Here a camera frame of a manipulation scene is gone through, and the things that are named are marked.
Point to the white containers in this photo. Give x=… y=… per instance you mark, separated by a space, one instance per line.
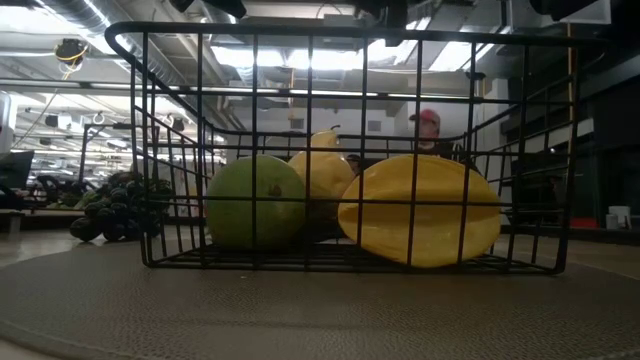
x=619 y=218

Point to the green apple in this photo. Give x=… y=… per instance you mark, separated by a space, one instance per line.
x=232 y=220

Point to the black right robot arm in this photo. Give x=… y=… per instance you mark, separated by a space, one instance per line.
x=565 y=6

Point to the dark computer monitor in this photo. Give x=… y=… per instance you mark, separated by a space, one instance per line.
x=15 y=170

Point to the round grey placemat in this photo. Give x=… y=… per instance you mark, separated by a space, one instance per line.
x=300 y=312

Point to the dark grape bunch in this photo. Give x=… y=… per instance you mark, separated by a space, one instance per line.
x=117 y=215

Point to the yellow pear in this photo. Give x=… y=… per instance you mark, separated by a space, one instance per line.
x=327 y=175

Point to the red background object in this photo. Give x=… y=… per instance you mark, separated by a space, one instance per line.
x=582 y=223

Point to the person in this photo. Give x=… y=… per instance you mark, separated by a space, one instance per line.
x=429 y=125

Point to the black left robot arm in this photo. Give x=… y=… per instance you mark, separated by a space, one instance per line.
x=215 y=5

